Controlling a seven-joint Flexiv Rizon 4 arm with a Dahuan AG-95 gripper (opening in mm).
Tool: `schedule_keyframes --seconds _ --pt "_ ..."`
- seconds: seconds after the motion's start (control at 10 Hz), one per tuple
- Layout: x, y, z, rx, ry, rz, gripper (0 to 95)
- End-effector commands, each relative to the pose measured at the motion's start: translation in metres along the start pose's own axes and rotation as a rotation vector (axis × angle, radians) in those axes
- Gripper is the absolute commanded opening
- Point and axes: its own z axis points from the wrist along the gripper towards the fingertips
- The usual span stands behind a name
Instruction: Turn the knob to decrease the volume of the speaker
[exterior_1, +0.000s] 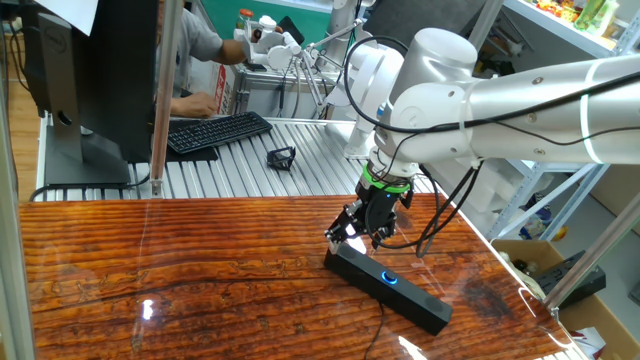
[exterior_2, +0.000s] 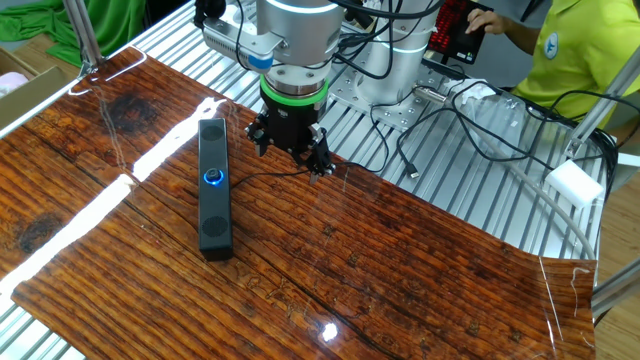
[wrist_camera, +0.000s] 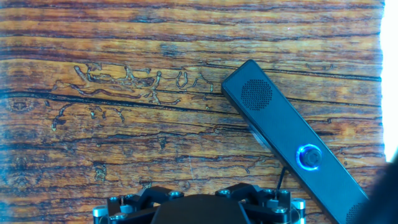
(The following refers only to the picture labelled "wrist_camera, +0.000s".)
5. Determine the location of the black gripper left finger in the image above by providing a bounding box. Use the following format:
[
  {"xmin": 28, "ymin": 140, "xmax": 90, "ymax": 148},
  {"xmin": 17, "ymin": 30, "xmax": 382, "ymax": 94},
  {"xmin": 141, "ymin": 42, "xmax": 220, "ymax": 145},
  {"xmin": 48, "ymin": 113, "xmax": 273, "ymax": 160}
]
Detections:
[{"xmin": 92, "ymin": 185, "xmax": 185, "ymax": 224}]

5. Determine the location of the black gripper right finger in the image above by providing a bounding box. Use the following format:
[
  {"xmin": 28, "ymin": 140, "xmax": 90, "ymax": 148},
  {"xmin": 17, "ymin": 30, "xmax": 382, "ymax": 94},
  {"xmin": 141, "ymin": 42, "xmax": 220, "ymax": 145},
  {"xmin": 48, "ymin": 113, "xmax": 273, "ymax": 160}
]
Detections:
[{"xmin": 216, "ymin": 182, "xmax": 307, "ymax": 224}]

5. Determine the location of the black bar speaker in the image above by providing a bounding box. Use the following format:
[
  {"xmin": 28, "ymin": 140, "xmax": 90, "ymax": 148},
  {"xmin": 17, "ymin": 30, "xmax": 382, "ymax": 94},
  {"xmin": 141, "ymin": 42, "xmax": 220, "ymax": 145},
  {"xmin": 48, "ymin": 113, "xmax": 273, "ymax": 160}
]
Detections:
[{"xmin": 220, "ymin": 58, "xmax": 371, "ymax": 224}]

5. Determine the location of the wood grain table mat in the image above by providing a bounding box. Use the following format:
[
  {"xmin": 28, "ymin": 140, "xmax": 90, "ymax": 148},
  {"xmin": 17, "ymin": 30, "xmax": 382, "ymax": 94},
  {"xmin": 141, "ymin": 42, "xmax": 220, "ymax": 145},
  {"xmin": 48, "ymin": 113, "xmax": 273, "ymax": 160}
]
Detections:
[{"xmin": 0, "ymin": 0, "xmax": 386, "ymax": 224}]

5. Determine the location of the thin black speaker cable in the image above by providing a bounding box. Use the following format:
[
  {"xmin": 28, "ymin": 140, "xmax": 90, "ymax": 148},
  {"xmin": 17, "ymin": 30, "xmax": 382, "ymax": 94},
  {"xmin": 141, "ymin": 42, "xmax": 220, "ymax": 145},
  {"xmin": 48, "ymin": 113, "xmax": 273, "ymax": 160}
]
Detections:
[{"xmin": 274, "ymin": 166, "xmax": 287, "ymax": 200}]

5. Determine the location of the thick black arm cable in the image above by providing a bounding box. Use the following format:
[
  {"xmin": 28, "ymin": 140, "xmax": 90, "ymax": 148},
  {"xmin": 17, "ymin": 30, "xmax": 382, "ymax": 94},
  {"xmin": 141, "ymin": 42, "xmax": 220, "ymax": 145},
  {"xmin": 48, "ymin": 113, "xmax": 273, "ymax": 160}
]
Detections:
[{"xmin": 353, "ymin": 154, "xmax": 398, "ymax": 224}]

